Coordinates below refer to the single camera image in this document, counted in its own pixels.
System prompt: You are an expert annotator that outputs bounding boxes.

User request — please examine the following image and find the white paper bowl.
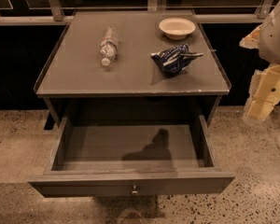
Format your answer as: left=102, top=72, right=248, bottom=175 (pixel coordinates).
left=159, top=18, right=196, bottom=40

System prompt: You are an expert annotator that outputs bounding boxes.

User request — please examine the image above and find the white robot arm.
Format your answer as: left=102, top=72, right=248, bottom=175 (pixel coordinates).
left=239, top=1, right=280, bottom=123

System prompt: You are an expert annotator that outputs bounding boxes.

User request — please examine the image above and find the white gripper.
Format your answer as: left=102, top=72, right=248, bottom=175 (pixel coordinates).
left=239, top=25, right=280, bottom=121

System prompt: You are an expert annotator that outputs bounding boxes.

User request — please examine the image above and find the metal railing frame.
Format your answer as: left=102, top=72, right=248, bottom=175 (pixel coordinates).
left=0, top=0, right=280, bottom=26

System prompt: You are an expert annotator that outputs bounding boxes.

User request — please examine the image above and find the open grey top drawer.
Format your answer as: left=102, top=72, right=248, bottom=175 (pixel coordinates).
left=27, top=114, right=237, bottom=199

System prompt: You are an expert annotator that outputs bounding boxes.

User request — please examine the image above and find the clear plastic water bottle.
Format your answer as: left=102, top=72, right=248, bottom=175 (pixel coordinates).
left=99, top=26, right=119, bottom=66

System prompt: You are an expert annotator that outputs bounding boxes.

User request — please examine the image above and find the metal drawer knob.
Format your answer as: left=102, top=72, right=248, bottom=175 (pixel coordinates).
left=131, top=184, right=139, bottom=196

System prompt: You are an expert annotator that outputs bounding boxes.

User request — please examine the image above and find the grey wooden cabinet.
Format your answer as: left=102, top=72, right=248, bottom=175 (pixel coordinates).
left=35, top=10, right=231, bottom=122

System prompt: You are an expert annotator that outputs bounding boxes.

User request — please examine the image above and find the blue chip bag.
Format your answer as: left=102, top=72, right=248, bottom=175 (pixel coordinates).
left=151, top=44, right=203, bottom=75

